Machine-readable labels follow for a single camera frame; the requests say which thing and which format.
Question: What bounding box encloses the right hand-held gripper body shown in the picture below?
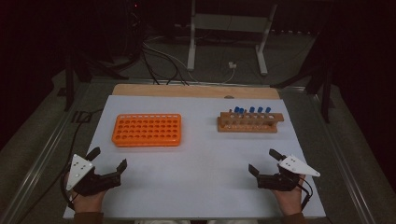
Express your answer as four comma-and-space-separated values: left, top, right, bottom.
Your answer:
257, 154, 321, 192

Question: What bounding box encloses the black stand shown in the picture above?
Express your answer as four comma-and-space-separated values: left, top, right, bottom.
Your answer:
270, 31, 336, 124
64, 52, 144, 112

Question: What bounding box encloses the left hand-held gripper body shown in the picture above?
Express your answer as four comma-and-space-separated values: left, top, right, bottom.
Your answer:
65, 154, 122, 197

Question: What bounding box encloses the person's right hand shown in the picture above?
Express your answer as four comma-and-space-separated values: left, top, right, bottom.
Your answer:
271, 175, 307, 217

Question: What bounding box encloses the white table mat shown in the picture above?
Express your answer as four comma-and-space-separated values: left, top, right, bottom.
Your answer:
63, 94, 326, 220

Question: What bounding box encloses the metal frame rail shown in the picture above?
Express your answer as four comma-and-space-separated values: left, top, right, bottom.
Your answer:
0, 82, 92, 224
90, 77, 307, 93
311, 92, 378, 224

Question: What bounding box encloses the hand-held gripper black cable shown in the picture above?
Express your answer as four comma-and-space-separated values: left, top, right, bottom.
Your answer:
297, 178, 314, 212
59, 169, 76, 211

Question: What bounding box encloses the left hand-held gripper black cable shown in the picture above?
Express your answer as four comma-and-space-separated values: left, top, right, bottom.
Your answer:
59, 169, 76, 211

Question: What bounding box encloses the white cable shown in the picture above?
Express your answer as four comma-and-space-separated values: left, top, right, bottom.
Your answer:
220, 67, 236, 85
143, 41, 202, 83

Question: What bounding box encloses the person's left hand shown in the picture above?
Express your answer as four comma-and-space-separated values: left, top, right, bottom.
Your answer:
66, 189, 107, 214

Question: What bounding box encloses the wooden test tube rack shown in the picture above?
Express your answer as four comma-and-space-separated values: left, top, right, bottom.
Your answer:
217, 111, 285, 134

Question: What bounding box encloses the white metal stand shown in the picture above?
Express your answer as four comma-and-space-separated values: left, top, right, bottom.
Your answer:
186, 0, 278, 77

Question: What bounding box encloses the orange plastic test tube rack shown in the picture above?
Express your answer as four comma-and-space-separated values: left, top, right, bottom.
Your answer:
111, 113, 182, 147

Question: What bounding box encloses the right hand-held gripper black cable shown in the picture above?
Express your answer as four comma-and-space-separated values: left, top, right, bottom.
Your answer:
297, 178, 314, 212

